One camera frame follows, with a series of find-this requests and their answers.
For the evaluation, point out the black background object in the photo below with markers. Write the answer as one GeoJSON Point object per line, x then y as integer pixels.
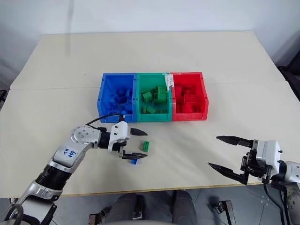
{"type": "Point", "coordinates": [2, 98]}

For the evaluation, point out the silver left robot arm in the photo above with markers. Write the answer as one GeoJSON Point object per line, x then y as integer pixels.
{"type": "Point", "coordinates": [70, 154]}

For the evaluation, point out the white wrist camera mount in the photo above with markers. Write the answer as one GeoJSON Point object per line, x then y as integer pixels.
{"type": "Point", "coordinates": [269, 154]}
{"type": "Point", "coordinates": [120, 131]}

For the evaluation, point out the red toy block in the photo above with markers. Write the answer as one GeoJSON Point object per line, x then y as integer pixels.
{"type": "Point", "coordinates": [192, 98]}
{"type": "Point", "coordinates": [187, 108]}
{"type": "Point", "coordinates": [178, 92]}

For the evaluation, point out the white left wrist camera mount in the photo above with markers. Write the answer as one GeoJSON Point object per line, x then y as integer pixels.
{"type": "Point", "coordinates": [120, 131]}

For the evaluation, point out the green toy block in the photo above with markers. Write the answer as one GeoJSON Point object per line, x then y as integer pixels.
{"type": "Point", "coordinates": [161, 110]}
{"type": "Point", "coordinates": [146, 145]}
{"type": "Point", "coordinates": [160, 99]}
{"type": "Point", "coordinates": [162, 90]}
{"type": "Point", "coordinates": [147, 96]}
{"type": "Point", "coordinates": [143, 109]}
{"type": "Point", "coordinates": [150, 109]}

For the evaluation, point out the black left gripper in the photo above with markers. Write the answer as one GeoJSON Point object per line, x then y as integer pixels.
{"type": "Point", "coordinates": [116, 148]}

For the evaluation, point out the rusty metal bracket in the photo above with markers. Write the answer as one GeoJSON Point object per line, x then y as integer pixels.
{"type": "Point", "coordinates": [225, 209]}
{"type": "Point", "coordinates": [95, 217]}

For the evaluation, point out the dark grey rounded shape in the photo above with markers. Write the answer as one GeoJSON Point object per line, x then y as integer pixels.
{"type": "Point", "coordinates": [123, 207]}
{"type": "Point", "coordinates": [185, 206]}

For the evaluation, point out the green plastic bin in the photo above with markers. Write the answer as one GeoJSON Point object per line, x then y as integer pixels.
{"type": "Point", "coordinates": [153, 100]}

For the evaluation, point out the red plastic bin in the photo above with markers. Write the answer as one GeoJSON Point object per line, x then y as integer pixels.
{"type": "Point", "coordinates": [189, 98]}

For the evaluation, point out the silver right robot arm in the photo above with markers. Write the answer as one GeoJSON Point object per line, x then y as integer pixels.
{"type": "Point", "coordinates": [291, 178]}

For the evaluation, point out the dark background equipment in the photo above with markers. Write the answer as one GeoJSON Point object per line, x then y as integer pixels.
{"type": "Point", "coordinates": [290, 68]}

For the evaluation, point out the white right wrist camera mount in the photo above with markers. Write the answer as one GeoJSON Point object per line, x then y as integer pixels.
{"type": "Point", "coordinates": [269, 154]}

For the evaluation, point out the blue toy block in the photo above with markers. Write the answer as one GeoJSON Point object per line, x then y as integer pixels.
{"type": "Point", "coordinates": [113, 112]}
{"type": "Point", "coordinates": [133, 162]}

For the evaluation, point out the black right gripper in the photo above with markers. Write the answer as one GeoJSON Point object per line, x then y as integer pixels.
{"type": "Point", "coordinates": [252, 165]}

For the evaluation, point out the blue plastic bin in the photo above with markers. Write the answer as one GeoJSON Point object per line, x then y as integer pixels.
{"type": "Point", "coordinates": [117, 98]}

